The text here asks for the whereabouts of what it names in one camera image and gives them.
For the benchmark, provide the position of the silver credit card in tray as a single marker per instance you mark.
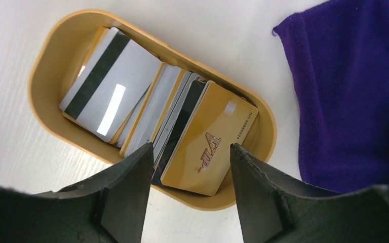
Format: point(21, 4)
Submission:
point(112, 82)

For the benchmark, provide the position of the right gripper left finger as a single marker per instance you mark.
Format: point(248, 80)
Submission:
point(109, 206)

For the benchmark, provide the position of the purple cloth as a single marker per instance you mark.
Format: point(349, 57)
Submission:
point(338, 54)

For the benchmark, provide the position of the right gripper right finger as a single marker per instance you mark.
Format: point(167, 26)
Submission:
point(276, 207)

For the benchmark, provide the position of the gold VIP card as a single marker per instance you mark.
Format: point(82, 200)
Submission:
point(196, 158)

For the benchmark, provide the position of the oval wooden tray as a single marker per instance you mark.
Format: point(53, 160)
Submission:
point(60, 58)

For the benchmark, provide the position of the gold edged card stack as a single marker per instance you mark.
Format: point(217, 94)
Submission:
point(168, 84)

